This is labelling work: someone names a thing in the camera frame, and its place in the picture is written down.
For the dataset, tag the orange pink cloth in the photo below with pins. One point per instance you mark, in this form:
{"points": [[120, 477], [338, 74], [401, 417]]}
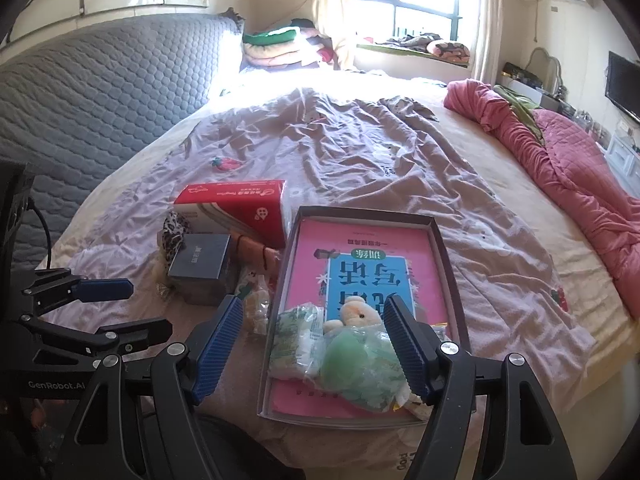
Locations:
{"points": [[260, 255]]}

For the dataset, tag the black television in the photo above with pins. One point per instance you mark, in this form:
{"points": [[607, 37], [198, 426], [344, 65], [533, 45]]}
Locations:
{"points": [[625, 85]]}

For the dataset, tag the small teddy bear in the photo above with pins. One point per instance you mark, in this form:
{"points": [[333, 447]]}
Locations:
{"points": [[355, 312]]}

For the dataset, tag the grey quilted headboard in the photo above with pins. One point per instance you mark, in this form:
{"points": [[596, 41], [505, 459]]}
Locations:
{"points": [[100, 90]]}

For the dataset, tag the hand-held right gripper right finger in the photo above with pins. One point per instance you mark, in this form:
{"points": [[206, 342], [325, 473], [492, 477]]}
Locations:
{"points": [[405, 350]]}

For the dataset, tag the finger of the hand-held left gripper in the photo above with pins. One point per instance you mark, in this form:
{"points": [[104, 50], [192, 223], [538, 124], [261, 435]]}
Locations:
{"points": [[145, 331], [102, 290]]}

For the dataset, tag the floral cushion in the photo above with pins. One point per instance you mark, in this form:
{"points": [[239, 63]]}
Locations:
{"points": [[450, 51]]}

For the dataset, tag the white drawer cabinet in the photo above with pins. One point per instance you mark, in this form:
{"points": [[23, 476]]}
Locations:
{"points": [[622, 160]]}

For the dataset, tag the purple bedspread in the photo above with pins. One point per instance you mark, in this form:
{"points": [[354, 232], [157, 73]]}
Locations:
{"points": [[350, 150]]}

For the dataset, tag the arched mirror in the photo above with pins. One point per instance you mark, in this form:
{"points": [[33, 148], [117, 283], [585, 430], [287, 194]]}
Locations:
{"points": [[545, 70]]}

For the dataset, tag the cluttered dresser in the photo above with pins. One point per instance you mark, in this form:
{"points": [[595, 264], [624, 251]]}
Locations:
{"points": [[520, 77]]}

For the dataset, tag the pink quilt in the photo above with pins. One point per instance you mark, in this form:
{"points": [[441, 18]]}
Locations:
{"points": [[575, 170]]}

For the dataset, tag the green white tissue pack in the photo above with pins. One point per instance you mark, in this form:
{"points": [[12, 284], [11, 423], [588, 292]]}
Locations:
{"points": [[295, 340]]}

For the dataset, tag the green puff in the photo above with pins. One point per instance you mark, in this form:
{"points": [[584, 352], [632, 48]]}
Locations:
{"points": [[360, 365]]}

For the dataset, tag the cream bed sheet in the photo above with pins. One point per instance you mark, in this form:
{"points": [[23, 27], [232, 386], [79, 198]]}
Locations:
{"points": [[550, 240]]}

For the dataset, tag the brown shallow box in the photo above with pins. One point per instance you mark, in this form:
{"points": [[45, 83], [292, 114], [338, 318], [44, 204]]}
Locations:
{"points": [[445, 260]]}

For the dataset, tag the red tissue box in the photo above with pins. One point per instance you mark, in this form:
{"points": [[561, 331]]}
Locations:
{"points": [[230, 205]]}

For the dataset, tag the green cloth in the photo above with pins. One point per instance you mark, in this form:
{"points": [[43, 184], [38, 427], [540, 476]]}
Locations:
{"points": [[520, 110]]}

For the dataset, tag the leopard print scrunchie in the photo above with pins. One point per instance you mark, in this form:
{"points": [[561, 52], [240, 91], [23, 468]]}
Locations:
{"points": [[175, 232]]}

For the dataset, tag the dark blue box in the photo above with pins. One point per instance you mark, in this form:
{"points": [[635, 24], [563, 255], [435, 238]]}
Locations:
{"points": [[200, 265]]}

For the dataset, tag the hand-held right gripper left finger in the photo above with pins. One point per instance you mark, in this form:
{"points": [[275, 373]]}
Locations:
{"points": [[220, 350]]}

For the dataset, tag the cream curtain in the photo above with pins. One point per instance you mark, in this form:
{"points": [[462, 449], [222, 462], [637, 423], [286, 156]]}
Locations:
{"points": [[487, 20], [335, 10]]}

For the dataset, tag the stack of folded blankets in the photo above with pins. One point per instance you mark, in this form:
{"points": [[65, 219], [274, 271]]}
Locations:
{"points": [[280, 50]]}

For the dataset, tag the clear bag of snacks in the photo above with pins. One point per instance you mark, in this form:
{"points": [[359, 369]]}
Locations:
{"points": [[255, 310]]}

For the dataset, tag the dark clothes pile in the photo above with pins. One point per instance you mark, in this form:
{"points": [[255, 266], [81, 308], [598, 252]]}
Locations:
{"points": [[405, 42]]}

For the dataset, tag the pink blue book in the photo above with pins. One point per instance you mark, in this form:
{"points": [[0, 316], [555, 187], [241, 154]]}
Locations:
{"points": [[360, 245]]}

